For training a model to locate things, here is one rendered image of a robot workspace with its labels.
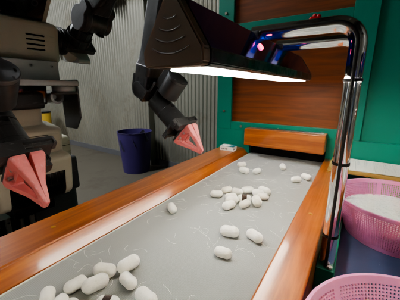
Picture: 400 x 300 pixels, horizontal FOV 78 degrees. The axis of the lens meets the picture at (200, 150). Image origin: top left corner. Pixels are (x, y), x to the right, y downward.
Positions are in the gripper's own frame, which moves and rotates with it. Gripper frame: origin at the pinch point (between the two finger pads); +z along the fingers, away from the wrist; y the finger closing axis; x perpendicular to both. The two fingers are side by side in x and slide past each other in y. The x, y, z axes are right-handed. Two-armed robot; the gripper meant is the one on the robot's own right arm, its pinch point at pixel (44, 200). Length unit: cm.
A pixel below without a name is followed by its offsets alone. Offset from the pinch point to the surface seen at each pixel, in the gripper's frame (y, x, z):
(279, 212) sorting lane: 37.6, -6.7, 26.5
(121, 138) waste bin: 173, 158, -120
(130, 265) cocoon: 5.8, 1.1, 14.7
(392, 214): 52, -21, 43
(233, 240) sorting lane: 22.3, -4.0, 23.1
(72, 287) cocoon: -1.3, 3.5, 12.2
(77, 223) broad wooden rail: 7.5, 11.1, 1.5
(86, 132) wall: 231, 277, -232
